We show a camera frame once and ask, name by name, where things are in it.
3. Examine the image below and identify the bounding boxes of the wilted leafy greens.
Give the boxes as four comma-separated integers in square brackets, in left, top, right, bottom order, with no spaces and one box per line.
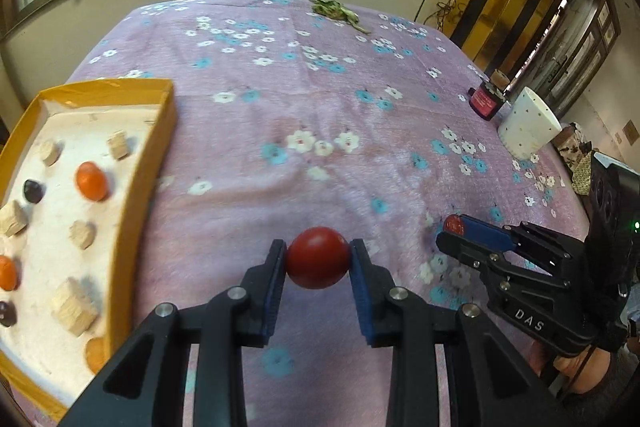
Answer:
[310,0,373,34]

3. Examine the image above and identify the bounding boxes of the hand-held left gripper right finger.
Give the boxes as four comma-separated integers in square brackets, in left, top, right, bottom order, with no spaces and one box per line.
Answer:
[349,238,566,427]

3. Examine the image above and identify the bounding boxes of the person's right forearm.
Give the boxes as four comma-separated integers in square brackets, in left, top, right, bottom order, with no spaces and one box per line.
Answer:
[550,352,640,413]

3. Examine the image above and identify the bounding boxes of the orange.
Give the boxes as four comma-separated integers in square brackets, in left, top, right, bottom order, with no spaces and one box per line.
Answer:
[75,162,109,202]
[0,255,20,292]

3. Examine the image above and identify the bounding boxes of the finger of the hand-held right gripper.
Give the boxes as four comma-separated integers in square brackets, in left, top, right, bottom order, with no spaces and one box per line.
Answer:
[435,230,572,294]
[461,215,584,268]

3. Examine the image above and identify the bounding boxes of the patterned cushion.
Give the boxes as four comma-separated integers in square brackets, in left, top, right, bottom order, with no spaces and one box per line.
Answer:
[570,149,596,195]

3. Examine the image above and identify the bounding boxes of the glass door cabinet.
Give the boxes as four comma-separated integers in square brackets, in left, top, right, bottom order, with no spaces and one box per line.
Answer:
[545,0,623,118]

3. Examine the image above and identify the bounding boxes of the person's right hand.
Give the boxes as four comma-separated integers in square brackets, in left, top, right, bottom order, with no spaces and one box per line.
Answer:
[530,342,613,394]

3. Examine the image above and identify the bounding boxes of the red jar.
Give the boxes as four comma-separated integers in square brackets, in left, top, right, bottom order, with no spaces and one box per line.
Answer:
[468,69,511,122]

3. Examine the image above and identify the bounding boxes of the yellow cardboard box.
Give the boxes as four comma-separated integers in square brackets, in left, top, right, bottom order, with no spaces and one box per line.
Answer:
[0,78,176,423]

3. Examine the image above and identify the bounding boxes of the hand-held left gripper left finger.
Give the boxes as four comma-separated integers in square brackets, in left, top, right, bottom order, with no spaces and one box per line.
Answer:
[65,239,288,427]

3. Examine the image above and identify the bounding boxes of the white dotted cup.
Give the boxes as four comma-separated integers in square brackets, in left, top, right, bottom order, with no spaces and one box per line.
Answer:
[497,87,562,159]

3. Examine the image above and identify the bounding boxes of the large peeled banana piece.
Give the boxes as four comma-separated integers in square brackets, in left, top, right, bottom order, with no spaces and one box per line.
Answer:
[51,278,99,337]

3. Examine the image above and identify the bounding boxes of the purple floral bedsheet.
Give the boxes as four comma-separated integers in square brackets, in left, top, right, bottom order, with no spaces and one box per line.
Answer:
[65,0,596,427]

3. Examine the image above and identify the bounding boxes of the red tomato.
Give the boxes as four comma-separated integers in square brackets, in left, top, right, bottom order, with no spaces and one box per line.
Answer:
[286,227,351,290]

